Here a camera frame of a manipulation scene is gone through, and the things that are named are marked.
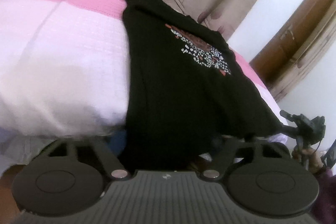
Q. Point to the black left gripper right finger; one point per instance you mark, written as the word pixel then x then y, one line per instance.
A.
pixel 262 178

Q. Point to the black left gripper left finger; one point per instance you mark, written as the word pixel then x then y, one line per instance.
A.
pixel 67 177

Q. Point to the black printed t-shirt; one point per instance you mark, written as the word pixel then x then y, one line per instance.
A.
pixel 186 91

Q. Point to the person's right hand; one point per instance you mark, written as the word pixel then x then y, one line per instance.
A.
pixel 314 161

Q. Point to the pink white checked bedsheet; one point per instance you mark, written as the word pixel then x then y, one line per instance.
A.
pixel 65 68

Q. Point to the brown wooden door frame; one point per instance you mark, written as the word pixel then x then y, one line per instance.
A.
pixel 292 53

